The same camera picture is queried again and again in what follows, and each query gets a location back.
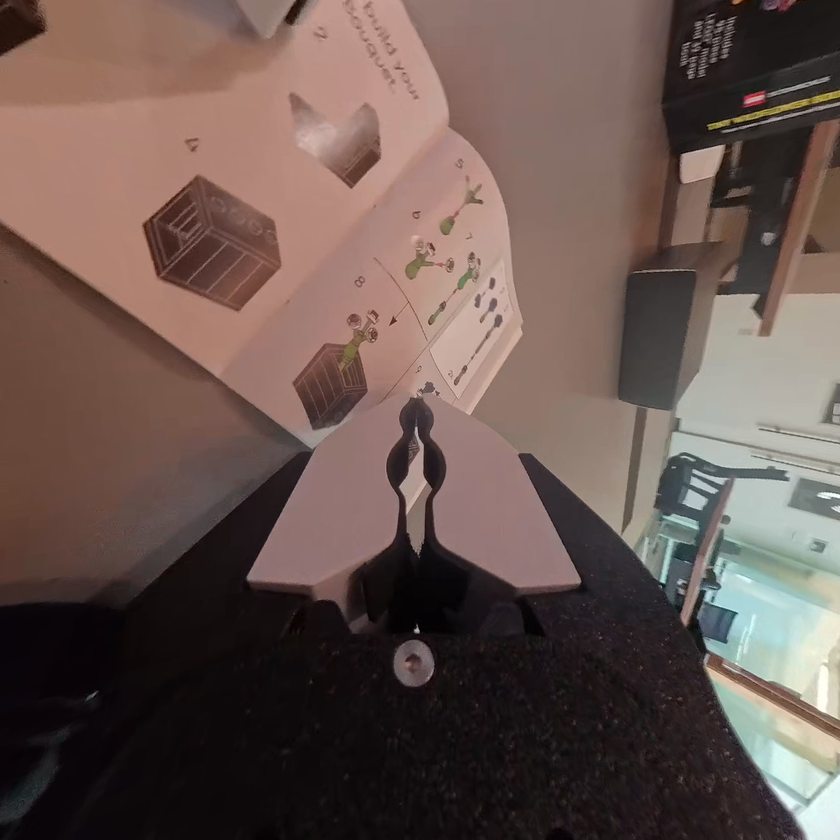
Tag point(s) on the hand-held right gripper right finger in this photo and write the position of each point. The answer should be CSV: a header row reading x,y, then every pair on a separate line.
x,y
505,519

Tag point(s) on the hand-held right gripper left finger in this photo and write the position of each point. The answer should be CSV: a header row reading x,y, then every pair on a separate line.
x,y
335,519

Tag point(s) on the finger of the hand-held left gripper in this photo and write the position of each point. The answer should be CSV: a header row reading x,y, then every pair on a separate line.
x,y
269,16

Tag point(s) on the white instruction booklet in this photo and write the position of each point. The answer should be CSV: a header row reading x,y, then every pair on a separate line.
x,y
197,197

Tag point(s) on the black glossy cardboard box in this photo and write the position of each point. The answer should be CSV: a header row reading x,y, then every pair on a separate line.
x,y
755,72

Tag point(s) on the grey desk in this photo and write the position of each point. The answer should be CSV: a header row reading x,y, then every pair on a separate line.
x,y
565,197

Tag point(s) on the black office chair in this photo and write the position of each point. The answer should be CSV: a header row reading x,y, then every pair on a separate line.
x,y
702,479

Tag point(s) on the black board on white stand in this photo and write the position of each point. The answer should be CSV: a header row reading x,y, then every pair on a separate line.
x,y
702,164

